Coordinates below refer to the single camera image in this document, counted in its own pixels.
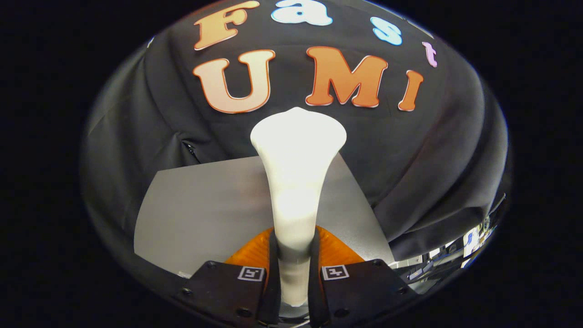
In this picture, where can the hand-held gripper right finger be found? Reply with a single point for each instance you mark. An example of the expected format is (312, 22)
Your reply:
(315, 282)

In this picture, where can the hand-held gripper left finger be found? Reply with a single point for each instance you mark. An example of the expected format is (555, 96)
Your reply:
(274, 282)

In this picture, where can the white garment steamer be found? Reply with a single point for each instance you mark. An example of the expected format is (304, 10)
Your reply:
(296, 182)

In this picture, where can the grey drawer cabinet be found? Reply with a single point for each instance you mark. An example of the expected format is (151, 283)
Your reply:
(205, 214)

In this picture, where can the black backdrop cloth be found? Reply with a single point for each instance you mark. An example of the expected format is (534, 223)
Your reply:
(410, 159)

